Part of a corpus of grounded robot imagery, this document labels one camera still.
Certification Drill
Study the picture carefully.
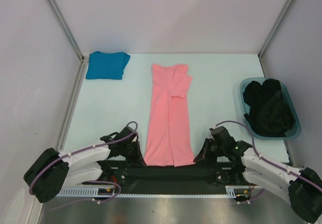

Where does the black t shirt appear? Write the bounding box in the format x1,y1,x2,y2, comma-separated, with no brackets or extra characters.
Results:
243,79,295,137

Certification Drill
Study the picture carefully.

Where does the folded blue t shirt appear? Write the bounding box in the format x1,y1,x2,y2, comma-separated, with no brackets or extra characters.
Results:
86,51,131,80

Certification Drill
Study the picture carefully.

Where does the white slotted cable duct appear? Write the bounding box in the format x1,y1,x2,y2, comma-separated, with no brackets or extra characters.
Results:
57,184,251,199

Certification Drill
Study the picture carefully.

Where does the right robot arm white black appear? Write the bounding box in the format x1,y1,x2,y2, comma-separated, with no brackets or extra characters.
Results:
194,126,321,223

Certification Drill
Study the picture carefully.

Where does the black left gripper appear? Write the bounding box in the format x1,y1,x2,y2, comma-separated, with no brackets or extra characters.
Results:
120,140,146,168

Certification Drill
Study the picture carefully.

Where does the pink t shirt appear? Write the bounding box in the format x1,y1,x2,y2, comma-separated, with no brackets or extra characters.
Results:
144,64,194,167

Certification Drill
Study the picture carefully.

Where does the right aluminium corner post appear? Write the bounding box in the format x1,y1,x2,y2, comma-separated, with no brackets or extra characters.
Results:
258,0,295,60

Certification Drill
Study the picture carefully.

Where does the teal plastic basket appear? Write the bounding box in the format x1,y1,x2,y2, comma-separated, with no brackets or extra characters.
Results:
239,78,301,140

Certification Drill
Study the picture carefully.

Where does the left aluminium corner post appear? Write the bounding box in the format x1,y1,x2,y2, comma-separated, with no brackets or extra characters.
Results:
37,0,89,63

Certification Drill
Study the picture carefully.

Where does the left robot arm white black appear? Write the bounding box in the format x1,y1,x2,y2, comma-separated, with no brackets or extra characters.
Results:
23,126,146,203

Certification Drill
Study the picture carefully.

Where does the aluminium corner post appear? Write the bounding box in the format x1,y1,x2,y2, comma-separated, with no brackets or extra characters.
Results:
258,0,295,60
37,0,89,63

